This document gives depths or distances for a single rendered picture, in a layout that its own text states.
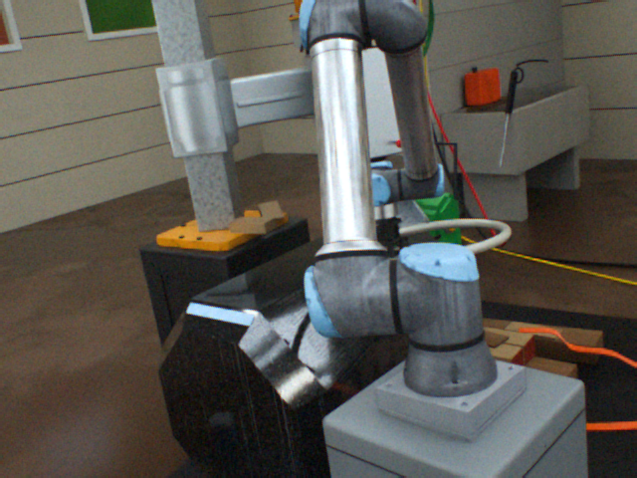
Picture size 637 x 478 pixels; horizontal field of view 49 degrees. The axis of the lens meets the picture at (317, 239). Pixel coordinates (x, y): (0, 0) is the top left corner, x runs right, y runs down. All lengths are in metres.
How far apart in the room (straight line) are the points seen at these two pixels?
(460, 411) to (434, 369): 0.10
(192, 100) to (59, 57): 5.61
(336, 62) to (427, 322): 0.56
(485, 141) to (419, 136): 3.61
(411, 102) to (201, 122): 1.64
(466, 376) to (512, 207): 4.21
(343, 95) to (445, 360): 0.57
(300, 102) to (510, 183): 2.54
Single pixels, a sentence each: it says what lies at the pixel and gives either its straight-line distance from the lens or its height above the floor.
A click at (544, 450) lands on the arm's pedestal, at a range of 1.45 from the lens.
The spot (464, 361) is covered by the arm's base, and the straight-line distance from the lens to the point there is 1.39.
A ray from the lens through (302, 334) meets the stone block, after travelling 2.24.
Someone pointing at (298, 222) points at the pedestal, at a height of 0.74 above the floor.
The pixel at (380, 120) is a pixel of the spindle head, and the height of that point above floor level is 1.25.
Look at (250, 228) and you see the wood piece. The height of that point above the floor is 0.81.
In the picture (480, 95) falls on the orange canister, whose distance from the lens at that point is 5.71.
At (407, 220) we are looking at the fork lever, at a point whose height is 0.90.
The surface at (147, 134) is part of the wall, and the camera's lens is 9.20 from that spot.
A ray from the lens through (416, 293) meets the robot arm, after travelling 1.34.
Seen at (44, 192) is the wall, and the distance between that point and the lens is 8.55.
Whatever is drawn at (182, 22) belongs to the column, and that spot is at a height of 1.73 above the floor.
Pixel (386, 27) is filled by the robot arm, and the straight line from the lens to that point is 1.53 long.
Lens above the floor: 1.62
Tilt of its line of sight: 17 degrees down
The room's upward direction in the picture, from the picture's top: 9 degrees counter-clockwise
